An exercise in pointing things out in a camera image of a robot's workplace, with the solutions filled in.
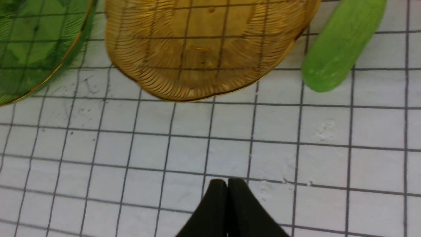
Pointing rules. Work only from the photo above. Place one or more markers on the green gourd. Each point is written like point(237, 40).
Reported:
point(343, 39)

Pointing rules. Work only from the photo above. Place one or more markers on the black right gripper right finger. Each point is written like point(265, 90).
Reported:
point(246, 216)

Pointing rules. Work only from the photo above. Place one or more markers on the amber transparent plastic plate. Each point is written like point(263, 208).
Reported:
point(189, 50)

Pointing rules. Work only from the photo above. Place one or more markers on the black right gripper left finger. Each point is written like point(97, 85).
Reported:
point(208, 220)

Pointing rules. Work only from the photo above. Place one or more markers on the green transparent plastic plate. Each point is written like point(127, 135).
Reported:
point(39, 39)

